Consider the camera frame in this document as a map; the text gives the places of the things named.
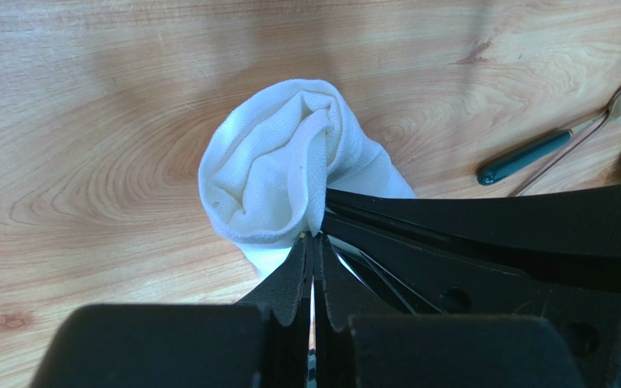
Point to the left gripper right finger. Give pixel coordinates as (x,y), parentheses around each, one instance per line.
(363,342)

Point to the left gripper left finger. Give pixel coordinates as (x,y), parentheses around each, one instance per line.
(259,341)

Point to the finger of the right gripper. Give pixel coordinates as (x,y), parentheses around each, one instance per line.
(571,238)
(417,274)

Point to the white cloth napkin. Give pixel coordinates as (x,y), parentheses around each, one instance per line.
(264,175)

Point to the gold fork green handle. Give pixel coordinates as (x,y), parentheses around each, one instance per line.
(522,156)

